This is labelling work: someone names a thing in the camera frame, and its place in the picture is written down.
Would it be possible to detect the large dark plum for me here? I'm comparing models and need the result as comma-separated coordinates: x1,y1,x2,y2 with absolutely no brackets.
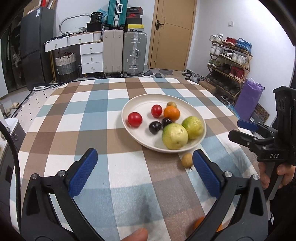
149,121,163,135

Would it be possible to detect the small dark plum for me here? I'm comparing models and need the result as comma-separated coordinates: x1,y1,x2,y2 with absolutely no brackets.
162,118,172,128

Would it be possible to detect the beige suitcase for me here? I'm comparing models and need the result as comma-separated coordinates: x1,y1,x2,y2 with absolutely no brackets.
103,30,124,74

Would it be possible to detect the large orange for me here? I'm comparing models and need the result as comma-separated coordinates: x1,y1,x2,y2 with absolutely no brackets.
164,105,180,122

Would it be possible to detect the black cable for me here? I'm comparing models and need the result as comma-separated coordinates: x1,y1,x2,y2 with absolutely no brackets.
0,120,23,232

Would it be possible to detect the woven laundry basket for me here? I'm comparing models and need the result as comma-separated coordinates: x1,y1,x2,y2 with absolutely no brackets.
55,52,78,83

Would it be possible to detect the red cherry tomato in plate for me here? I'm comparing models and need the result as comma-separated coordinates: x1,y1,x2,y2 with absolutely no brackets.
151,104,163,118

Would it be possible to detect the right hand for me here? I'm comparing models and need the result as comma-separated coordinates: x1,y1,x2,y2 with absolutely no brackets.
258,162,296,189

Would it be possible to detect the white drawer cabinet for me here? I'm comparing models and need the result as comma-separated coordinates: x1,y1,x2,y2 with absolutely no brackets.
44,31,103,74

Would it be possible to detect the yellow guava right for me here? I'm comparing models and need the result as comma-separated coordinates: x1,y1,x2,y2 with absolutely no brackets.
182,116,204,140

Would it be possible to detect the brown longan on table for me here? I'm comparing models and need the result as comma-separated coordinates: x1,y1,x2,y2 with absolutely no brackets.
181,153,193,169

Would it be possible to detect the purple bag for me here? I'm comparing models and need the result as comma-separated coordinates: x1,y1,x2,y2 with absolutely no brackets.
234,78,265,121

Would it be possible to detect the teal suitcase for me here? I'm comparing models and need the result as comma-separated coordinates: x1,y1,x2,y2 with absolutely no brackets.
106,0,128,29

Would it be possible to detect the yellow guava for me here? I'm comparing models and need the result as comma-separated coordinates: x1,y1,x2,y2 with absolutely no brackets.
182,116,204,140
162,123,189,150

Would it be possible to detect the cream round plate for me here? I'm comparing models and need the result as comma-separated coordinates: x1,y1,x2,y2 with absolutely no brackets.
121,94,207,154

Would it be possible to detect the wooden door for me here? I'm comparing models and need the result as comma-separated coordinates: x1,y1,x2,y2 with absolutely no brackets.
148,0,197,71

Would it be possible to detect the brown longan in plate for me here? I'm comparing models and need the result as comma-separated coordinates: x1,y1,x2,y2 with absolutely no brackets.
166,101,177,108

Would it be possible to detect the yellow guava left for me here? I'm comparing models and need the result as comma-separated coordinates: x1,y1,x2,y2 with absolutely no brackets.
162,123,189,150

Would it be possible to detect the small orange tangerine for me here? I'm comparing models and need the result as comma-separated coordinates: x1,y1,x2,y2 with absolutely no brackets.
193,216,223,232

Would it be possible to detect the wooden shoe rack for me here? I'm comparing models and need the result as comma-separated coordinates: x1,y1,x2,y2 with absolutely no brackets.
205,34,252,105

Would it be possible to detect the black refrigerator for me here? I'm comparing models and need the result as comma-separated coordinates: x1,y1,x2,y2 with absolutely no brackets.
20,7,54,90

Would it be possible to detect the checkered tablecloth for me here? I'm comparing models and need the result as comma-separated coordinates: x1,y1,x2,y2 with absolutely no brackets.
9,77,273,241

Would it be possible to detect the left hand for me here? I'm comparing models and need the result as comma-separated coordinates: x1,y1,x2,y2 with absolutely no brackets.
122,228,149,241

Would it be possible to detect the silver suitcase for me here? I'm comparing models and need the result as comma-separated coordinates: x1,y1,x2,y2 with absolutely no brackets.
122,31,147,77

